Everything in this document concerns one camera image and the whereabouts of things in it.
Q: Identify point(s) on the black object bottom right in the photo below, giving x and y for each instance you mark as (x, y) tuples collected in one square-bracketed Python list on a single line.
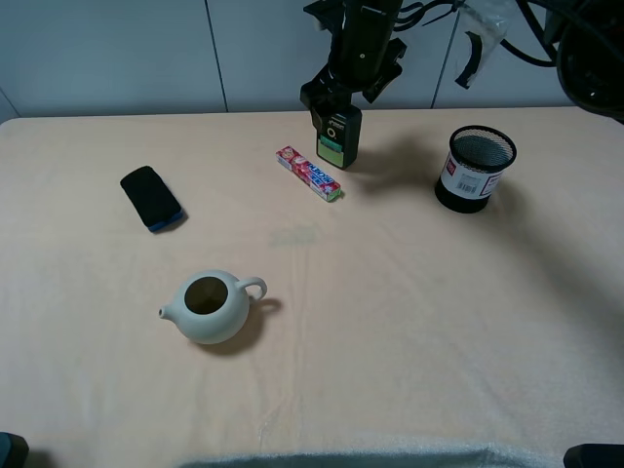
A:
[(595, 456)]

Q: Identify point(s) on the black pump dispenser bottle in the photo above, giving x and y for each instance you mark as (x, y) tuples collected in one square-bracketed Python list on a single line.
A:
[(338, 137)]

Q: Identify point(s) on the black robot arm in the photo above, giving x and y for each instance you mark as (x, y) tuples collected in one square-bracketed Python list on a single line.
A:
[(583, 41)]

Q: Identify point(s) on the black object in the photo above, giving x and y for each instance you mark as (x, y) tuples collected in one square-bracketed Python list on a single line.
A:
[(595, 456), (13, 450)]

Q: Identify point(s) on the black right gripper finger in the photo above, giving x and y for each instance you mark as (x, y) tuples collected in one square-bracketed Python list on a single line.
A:
[(325, 96)]

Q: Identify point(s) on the white ceramic teapot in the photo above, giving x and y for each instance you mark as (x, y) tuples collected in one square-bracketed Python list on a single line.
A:
[(210, 307)]

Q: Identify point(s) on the red candy pack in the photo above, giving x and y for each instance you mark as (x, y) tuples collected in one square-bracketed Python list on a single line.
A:
[(317, 180)]

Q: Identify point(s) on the black object bottom left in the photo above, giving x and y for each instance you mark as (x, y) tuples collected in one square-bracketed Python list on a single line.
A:
[(13, 450)]

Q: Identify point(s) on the cream tablecloth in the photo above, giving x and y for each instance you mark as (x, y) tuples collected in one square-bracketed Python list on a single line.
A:
[(390, 321)]

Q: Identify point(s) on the black mesh pen holder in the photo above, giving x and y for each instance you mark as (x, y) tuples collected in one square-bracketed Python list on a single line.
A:
[(477, 159)]

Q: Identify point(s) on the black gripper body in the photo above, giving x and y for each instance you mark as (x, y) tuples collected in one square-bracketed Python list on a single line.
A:
[(361, 42)]

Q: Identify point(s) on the black and blue eraser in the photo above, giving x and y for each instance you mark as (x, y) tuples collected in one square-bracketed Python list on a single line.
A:
[(154, 202)]

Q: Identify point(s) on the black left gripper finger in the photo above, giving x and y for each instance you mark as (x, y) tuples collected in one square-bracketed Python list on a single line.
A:
[(387, 75)]

